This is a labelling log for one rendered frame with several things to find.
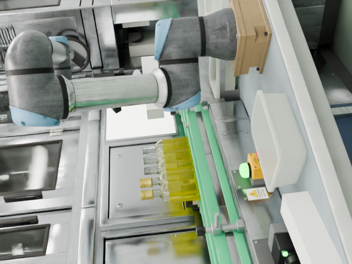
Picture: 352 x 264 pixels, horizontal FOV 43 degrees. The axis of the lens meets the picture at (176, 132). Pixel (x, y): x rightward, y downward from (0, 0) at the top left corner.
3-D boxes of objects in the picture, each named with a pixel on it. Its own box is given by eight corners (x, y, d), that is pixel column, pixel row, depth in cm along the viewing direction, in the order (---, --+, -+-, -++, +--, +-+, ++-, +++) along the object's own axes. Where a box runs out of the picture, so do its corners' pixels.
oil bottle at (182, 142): (209, 144, 175) (155, 150, 174) (209, 133, 171) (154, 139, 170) (211, 153, 170) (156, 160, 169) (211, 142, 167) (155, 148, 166)
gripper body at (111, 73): (125, 67, 161) (91, 70, 161) (126, 85, 157) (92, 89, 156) (127, 80, 168) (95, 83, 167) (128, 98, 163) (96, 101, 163)
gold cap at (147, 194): (153, 194, 149) (140, 195, 149) (153, 201, 151) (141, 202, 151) (152, 186, 152) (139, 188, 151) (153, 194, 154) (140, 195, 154)
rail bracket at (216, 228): (243, 222, 122) (195, 228, 121) (244, 205, 118) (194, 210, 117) (246, 234, 119) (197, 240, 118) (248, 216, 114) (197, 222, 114)
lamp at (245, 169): (247, 169, 134) (238, 171, 134) (248, 158, 131) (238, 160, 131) (251, 180, 130) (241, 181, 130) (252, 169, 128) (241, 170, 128)
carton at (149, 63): (156, 55, 165) (141, 56, 165) (163, 108, 153) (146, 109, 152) (157, 66, 170) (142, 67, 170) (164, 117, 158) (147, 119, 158)
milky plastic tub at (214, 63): (229, 78, 186) (208, 80, 185) (230, 29, 172) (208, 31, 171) (238, 101, 172) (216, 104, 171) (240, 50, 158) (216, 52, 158)
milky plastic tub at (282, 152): (290, 81, 112) (257, 85, 112) (318, 154, 99) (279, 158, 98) (279, 123, 126) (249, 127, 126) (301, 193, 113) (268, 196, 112)
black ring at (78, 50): (93, 67, 247) (55, 70, 246) (87, 32, 234) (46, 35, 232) (93, 72, 243) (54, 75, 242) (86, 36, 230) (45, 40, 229)
